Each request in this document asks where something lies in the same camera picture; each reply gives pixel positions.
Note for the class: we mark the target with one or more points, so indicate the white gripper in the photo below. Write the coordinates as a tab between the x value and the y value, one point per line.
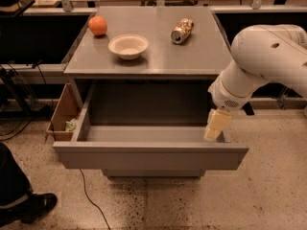
222	97

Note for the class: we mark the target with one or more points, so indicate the grey top drawer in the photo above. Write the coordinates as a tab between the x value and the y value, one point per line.
147	125

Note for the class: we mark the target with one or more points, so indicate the cardboard box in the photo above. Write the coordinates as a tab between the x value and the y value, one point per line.
66	110

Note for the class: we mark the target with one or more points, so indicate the gold soda can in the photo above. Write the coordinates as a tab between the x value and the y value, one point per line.
182	30

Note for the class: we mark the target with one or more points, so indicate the orange fruit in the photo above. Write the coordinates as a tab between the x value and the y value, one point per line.
97	25

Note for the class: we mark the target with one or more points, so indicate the grey drawer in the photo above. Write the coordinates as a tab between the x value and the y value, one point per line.
147	125
153	173

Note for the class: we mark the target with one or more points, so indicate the white paper bowl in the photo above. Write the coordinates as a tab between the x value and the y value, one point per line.
128	46

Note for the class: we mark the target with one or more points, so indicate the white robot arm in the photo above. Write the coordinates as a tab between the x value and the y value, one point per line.
260	54

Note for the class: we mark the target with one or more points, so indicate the grey bottom drawer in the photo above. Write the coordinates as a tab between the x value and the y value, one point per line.
153	173

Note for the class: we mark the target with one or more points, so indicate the crumpled paper in box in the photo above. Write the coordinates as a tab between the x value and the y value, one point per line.
71	125

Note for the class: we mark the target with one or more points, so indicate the grey drawer cabinet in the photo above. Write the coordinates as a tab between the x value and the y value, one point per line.
201	57

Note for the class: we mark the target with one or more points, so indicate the black shoe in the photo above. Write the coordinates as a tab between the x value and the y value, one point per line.
34	207

